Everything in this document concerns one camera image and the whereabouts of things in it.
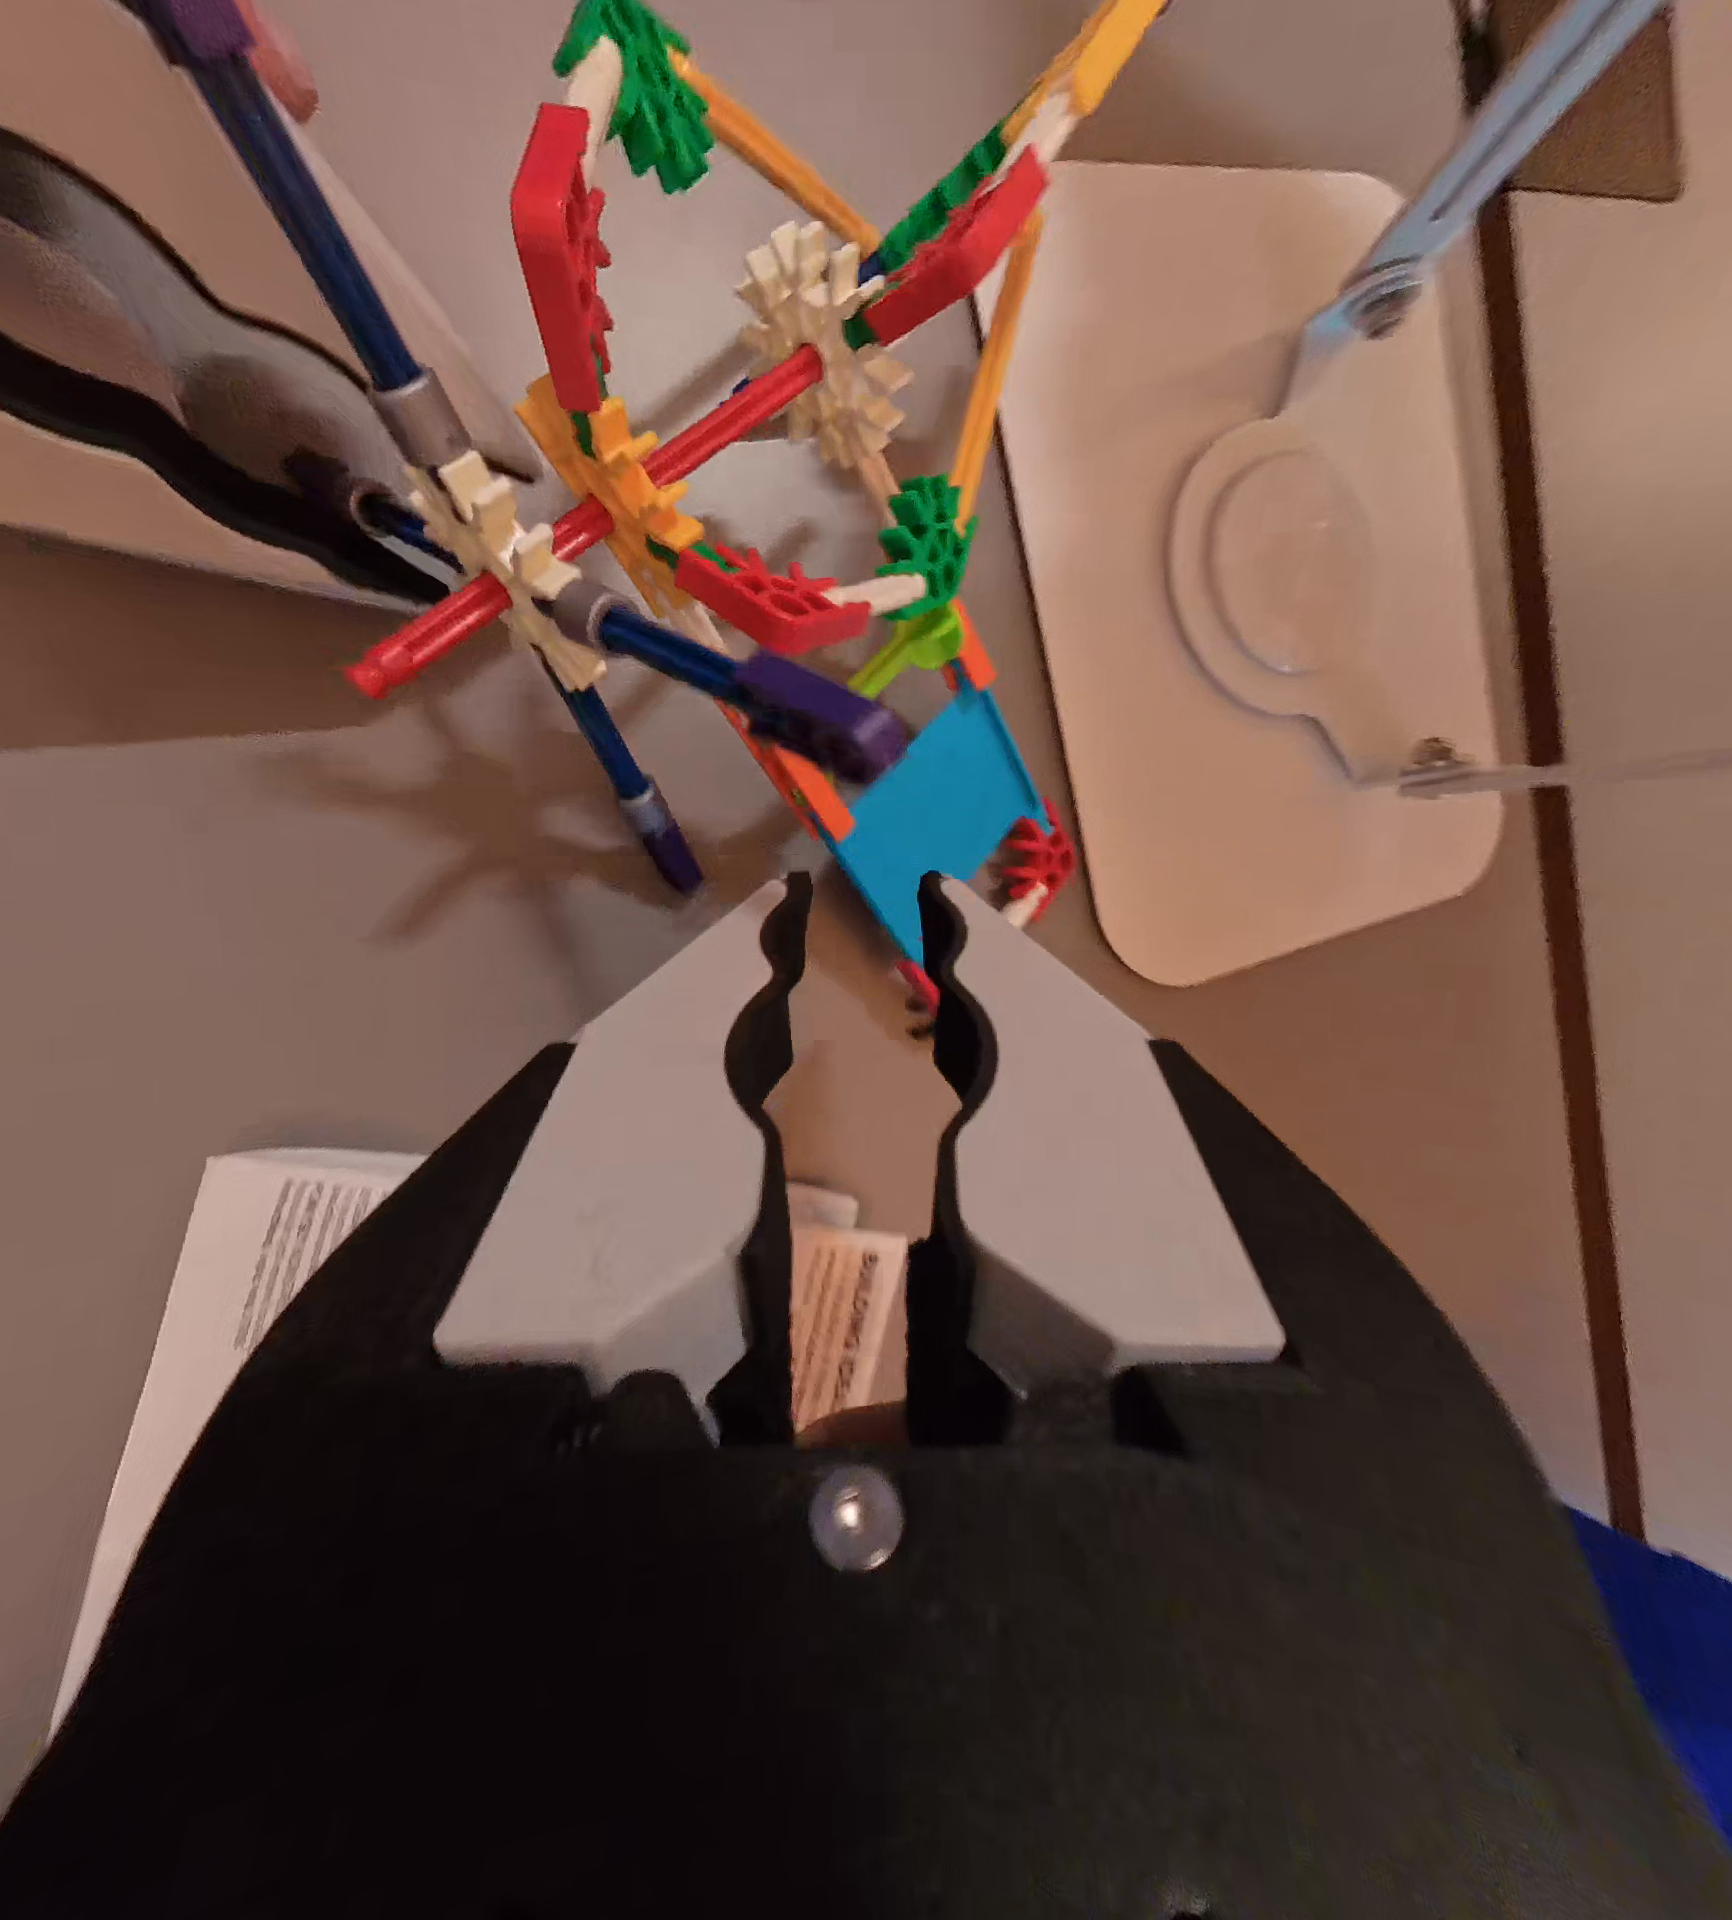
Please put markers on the colourful toy construction model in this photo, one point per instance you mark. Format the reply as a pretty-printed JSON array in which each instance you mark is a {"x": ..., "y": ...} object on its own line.
[{"x": 939, "y": 796}]

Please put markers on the white mount bracket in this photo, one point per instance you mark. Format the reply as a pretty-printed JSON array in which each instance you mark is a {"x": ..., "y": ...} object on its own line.
[{"x": 1390, "y": 496}]

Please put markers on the blue rod cross assembly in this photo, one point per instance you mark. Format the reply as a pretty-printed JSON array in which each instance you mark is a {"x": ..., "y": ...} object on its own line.
[{"x": 421, "y": 419}]

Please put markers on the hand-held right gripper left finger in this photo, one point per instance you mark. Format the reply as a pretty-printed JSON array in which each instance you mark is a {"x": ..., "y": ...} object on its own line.
[{"x": 611, "y": 1202}]

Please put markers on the clear suction dome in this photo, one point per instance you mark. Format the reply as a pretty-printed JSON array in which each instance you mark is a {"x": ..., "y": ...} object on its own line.
[{"x": 1295, "y": 564}]

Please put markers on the dark rectangular plate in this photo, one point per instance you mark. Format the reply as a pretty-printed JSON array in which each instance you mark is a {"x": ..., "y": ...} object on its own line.
[{"x": 1614, "y": 135}]

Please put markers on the instruction booklet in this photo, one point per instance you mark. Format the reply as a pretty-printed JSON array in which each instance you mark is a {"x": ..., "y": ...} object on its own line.
[{"x": 236, "y": 1275}]

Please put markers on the bright blue object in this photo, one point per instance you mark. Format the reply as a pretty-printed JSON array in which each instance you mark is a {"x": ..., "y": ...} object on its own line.
[{"x": 1720, "y": 1695}]

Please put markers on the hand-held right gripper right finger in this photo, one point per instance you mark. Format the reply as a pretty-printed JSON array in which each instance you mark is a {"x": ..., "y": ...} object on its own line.
[{"x": 1119, "y": 1202}]

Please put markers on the person's left hand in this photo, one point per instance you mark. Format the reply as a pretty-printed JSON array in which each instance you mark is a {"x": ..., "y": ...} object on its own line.
[{"x": 282, "y": 59}]

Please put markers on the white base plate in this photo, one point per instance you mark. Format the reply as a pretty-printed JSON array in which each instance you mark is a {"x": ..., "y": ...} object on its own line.
[{"x": 1106, "y": 676}]

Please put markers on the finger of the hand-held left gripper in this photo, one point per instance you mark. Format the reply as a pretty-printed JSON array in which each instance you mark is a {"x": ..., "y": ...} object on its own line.
[
  {"x": 116, "y": 104},
  {"x": 26, "y": 460}
]

